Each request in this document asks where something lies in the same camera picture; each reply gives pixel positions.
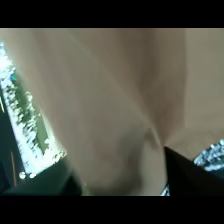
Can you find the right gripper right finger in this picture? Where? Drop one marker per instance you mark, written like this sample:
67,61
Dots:
190,176

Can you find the beige garment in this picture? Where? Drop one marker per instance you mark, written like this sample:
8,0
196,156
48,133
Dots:
110,100

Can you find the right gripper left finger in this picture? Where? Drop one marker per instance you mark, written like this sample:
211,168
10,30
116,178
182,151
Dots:
50,181

